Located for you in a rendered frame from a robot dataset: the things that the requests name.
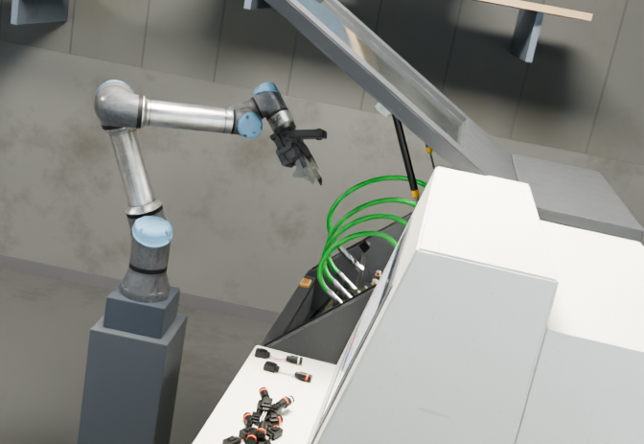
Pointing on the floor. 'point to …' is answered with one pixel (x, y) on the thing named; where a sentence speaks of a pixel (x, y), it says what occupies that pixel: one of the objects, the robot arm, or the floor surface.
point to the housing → (586, 313)
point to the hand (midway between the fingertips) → (317, 179)
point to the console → (452, 323)
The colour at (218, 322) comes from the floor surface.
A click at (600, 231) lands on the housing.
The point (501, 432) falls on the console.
